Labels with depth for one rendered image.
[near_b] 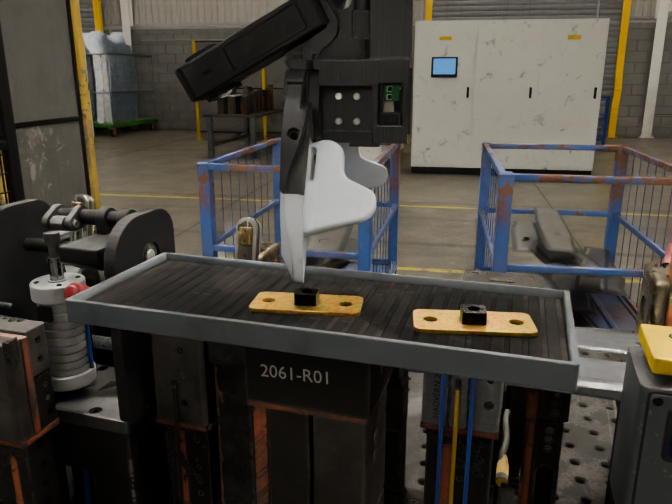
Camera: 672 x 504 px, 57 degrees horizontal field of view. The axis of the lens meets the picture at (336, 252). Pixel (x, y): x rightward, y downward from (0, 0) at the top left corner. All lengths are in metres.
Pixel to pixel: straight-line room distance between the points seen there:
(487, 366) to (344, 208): 0.13
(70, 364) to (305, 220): 0.47
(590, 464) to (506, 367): 0.79
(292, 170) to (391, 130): 0.07
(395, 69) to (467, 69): 8.24
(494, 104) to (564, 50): 1.06
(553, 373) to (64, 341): 0.55
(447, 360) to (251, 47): 0.24
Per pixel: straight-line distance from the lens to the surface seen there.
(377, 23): 0.42
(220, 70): 0.44
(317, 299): 0.47
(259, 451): 0.52
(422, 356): 0.40
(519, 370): 0.40
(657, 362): 0.44
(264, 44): 0.43
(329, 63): 0.41
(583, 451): 1.21
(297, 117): 0.39
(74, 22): 4.61
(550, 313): 0.49
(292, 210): 0.38
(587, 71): 8.81
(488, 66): 8.65
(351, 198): 0.39
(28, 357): 0.72
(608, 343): 0.87
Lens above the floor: 1.33
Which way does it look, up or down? 16 degrees down
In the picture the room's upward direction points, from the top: straight up
